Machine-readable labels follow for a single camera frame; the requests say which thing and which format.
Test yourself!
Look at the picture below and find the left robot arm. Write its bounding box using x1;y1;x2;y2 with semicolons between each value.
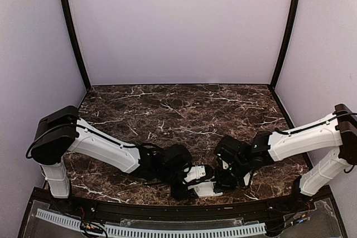
26;105;197;213

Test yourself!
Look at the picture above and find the black front table rail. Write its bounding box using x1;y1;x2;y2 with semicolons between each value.
45;191;315;222

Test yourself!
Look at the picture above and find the right black frame post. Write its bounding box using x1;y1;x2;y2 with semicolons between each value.
270;0;299;90

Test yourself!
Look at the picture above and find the black frame post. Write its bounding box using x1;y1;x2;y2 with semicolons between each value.
60;0;91;91
270;0;299;90

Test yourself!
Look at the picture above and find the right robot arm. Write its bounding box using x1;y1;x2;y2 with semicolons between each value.
213;104;356;212

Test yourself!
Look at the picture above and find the white remote control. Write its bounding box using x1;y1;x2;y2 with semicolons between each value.
188;181;223;198

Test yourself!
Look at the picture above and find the left black frame post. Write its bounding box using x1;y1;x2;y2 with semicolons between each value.
60;0;91;91

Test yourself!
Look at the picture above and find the white slotted cable duct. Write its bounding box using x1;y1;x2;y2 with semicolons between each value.
36;208;266;237

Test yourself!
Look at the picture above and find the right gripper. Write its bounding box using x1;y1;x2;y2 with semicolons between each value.
214;157;250;191

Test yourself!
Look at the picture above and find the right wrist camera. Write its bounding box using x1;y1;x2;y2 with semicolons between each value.
216;155;230;170

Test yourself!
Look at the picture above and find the white battery cover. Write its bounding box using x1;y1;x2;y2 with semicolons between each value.
243;172;252;187

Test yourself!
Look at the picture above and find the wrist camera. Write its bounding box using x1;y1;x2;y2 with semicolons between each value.
216;155;230;170
184;165;214;184

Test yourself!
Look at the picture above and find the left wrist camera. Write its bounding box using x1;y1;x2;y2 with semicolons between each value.
184;165;214;184

